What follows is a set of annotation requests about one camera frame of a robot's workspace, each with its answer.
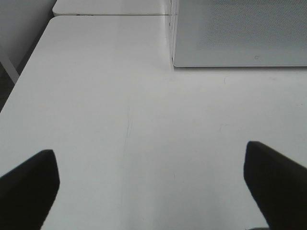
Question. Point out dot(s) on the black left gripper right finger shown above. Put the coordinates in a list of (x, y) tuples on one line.
[(278, 185)]

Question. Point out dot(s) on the white microwave oven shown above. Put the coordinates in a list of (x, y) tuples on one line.
[(239, 33)]

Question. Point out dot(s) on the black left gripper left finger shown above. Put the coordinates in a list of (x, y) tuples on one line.
[(28, 192)]

